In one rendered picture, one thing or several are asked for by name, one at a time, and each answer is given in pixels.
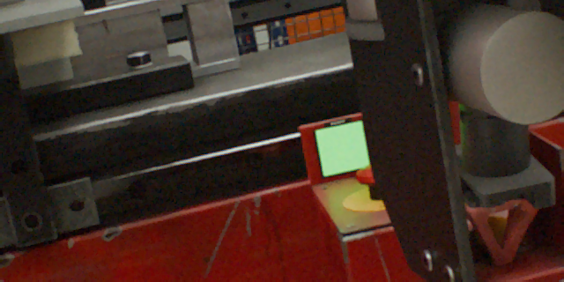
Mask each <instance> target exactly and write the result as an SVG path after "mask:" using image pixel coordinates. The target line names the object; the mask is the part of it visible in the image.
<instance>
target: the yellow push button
mask: <svg viewBox="0 0 564 282"><path fill-rule="evenodd" d="M487 222H488V224H489V226H490V228H491V230H492V232H493V235H494V238H495V240H496V242H497V244H498V246H500V245H501V244H502V238H503V235H504V231H505V227H506V222H507V219H505V218H503V217H500V216H490V217H489V219H488V221H487ZM474 239H475V243H476V245H477V246H478V247H479V248H480V249H482V250H483V251H485V252H486V253H488V252H487V251H486V248H485V246H484V244H483V243H482V241H480V238H479V237H478V235H477V233H476V231H475V234H474Z"/></svg>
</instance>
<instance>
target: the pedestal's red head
mask: <svg viewBox="0 0 564 282"><path fill-rule="evenodd" d="M349 117H351V118H352V122H359V121H362V116H361V114H357V115H350V116H346V117H341V118H337V119H333V120H329V121H325V122H331V121H336V120H340V119H344V118H349ZM325 122H317V123H312V124H308V125H303V126H300V127H299V132H300V136H301V142H302V147H303V152H304V157H305V161H306V166H307V171H308V180H309V185H310V188H311V189H312V190H313V191H312V192H311V198H312V203H313V207H315V217H316V222H317V226H318V231H319V236H320V241H321V246H322V251H323V260H324V264H325V269H326V274H327V279H328V282H426V281H425V280H424V279H423V278H421V277H420V276H419V275H417V273H416V272H414V271H412V270H411V269H409V267H408V265H407V262H406V261H405V258H404V254H403V252H402V249H401V248H400V245H399V243H398V239H397V236H396V234H395V231H394V229H393V226H392V225H391V222H390V218H389V216H388V213H387V212H386V211H372V212H357V211H349V210H347V209H345V207H344V206H343V205H342V202H343V200H344V199H345V198H346V197H347V196H350V195H351V194H353V193H355V192H357V191H360V190H362V189H367V185H361V184H360V183H359V182H358V181H357V179H356V177H357V172H358V171H357V172H352V173H349V174H344V175H340V176H336V177H332V178H328V179H324V180H322V177H321V171H320V167H319V161H318V157H317V152H316V147H315V138H314V137H313V133H312V131H313V130H321V129H326V128H324V123H325ZM529 138H530V155H531V156H532V157H533V158H535V159H536V160H537V161H538V162H539V163H540V164H541V165H542V166H543V167H544V168H545V169H546V170H548V171H549V172H550V174H551V175H552V176H553V177H554V182H555V204H554V205H550V207H546V208H541V209H538V211H537V213H536V214H535V216H534V218H533V219H532V221H531V222H530V224H529V225H528V227H527V229H526V230H525V232H524V234H523V242H522V246H521V248H520V249H519V251H518V252H517V253H516V254H515V256H513V258H512V260H511V262H510V263H505V264H501V265H496V264H495V263H494V262H493V260H492V259H489V258H486V257H483V256H480V255H479V254H478V253H476V252H475V251H474V250H473V248H471V252H472V257H473V263H474V269H475V275H476V281H477V282H560V281H562V280H564V164H563V159H564V154H563V149H562V148H560V147H559V146H557V145H555V144H553V143H552V142H550V141H548V139H546V138H544V137H541V136H540V135H539V134H537V133H535V132H534V131H532V130H530V129H529Z"/></svg>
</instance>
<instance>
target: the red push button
mask: <svg viewBox="0 0 564 282"><path fill-rule="evenodd" d="M356 179H357V181H358V182H359V183H360V184H361V185H367V187H368V192H369V197H370V199H371V200H375V201H378V200H381V198H380V195H379V193H378V190H377V188H376V186H375V182H374V180H373V177H372V172H371V166H370V164H368V165H366V166H364V167H363V168H361V169H360V170H359V171H358V172H357V177H356Z"/></svg>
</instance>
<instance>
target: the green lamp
mask: <svg viewBox="0 0 564 282"><path fill-rule="evenodd" d="M316 135H317V139H318V144H319V150H320V154H321V159H322V164H323V172H324V176H327V175H331V174H335V173H339V172H343V171H347V170H352V169H356V168H360V167H364V166H366V165H368V164H369V163H368V157H367V148H366V143H365V138H364V132H363V128H362V122H355V123H350V124H346V125H341V126H337V127H333V128H328V129H325V130H318V131H317V132H316Z"/></svg>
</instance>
